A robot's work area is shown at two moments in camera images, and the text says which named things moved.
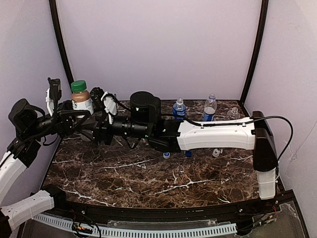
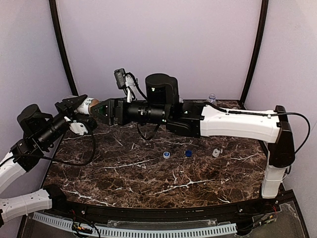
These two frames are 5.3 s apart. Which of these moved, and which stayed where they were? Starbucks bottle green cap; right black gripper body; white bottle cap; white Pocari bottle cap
Moved: Starbucks bottle green cap; right black gripper body
Stayed: white bottle cap; white Pocari bottle cap
